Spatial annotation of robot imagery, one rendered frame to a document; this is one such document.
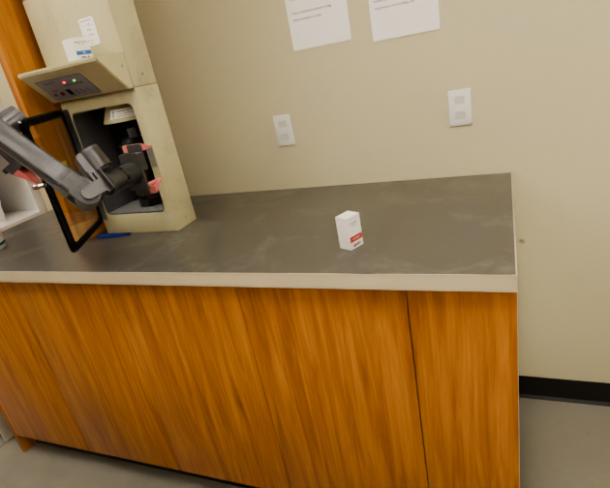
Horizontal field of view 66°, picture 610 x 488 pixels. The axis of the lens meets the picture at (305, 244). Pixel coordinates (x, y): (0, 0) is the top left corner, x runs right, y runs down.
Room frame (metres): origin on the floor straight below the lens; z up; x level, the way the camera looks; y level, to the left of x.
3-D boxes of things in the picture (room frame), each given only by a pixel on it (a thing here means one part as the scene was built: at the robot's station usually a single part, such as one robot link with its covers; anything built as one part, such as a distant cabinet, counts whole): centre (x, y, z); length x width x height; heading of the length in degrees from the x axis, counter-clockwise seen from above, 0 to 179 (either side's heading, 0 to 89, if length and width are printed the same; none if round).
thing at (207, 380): (1.57, 0.37, 0.45); 2.05 x 0.67 x 0.90; 65
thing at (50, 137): (1.48, 0.69, 1.19); 0.30 x 0.01 x 0.40; 2
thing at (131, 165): (1.27, 0.43, 1.20); 0.07 x 0.07 x 0.10; 65
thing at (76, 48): (1.51, 0.54, 1.54); 0.05 x 0.05 x 0.06; 53
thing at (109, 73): (1.53, 0.58, 1.46); 0.32 x 0.12 x 0.10; 65
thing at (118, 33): (1.70, 0.50, 1.33); 0.32 x 0.25 x 0.77; 65
